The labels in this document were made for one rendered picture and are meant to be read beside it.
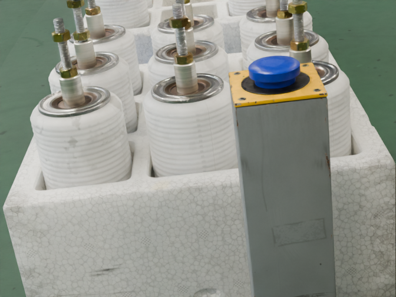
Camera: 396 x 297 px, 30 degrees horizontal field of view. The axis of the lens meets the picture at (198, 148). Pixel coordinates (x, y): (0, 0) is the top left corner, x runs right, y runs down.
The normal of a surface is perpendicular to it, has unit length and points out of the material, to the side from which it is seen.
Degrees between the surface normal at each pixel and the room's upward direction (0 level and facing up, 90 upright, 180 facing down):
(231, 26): 90
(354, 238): 90
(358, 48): 0
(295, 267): 90
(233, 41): 90
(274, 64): 0
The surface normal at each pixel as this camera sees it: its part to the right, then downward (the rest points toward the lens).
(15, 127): -0.11, -0.90
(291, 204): 0.02, 0.43
